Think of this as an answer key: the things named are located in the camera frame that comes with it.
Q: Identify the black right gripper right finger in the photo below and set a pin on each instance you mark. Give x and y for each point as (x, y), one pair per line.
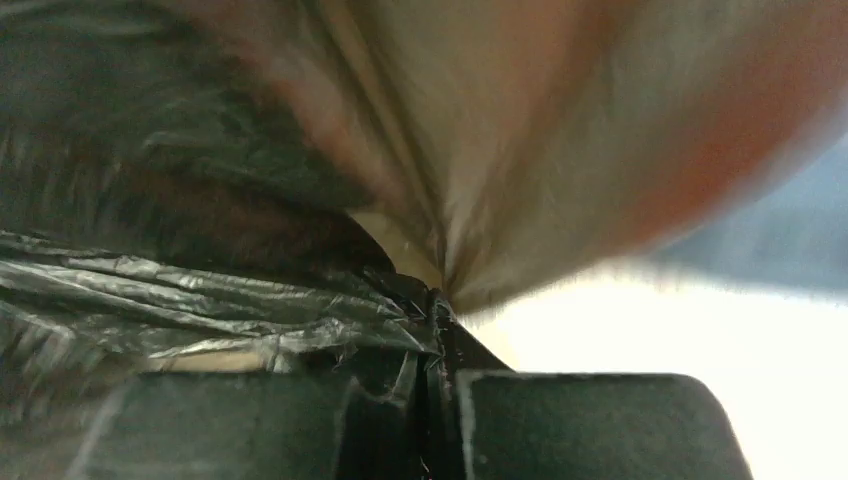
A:
(501, 424)

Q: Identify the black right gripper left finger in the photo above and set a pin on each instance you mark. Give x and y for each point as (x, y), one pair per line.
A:
(220, 426)

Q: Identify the black plastic trash bag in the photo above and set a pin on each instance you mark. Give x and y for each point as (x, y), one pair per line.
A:
(513, 142)

